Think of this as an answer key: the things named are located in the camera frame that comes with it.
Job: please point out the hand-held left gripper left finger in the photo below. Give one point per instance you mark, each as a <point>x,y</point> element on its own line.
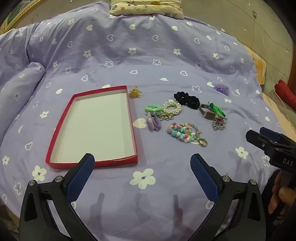
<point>79,178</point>

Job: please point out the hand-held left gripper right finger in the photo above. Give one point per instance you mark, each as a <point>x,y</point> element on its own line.
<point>204,178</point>

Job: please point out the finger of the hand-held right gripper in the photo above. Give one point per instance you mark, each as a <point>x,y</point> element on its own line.
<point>259,140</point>
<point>269,132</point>

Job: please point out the pink cat hair clip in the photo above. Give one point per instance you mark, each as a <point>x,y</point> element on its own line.
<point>219,120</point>

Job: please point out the green braided hair clip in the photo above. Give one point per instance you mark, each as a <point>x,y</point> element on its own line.
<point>217,110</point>

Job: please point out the red shallow cardboard box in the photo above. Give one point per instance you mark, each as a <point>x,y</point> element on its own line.
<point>97,129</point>

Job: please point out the gold wristwatch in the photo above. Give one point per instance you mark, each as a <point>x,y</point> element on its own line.
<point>207,112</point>

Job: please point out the purple bow hair clip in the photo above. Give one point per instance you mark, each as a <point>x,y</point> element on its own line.
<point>153,121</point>

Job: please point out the black scrunchie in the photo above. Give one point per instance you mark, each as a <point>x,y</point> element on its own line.
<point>186,99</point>

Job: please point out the yellow hair claw clip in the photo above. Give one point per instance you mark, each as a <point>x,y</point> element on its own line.
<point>135,92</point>

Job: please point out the person's right hand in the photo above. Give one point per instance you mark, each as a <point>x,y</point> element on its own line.
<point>277,192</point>

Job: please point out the red fabric bundle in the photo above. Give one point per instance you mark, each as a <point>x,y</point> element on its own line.
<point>288,93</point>

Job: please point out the purple flower scrunchie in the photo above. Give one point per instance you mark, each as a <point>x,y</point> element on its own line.
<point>222,88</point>

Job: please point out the yellow patterned mat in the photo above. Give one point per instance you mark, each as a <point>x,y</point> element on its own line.
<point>259,67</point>

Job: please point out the cream printed pillow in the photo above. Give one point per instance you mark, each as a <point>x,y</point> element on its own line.
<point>148,8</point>

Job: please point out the gold framed picture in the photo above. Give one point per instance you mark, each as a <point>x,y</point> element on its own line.
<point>13,16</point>

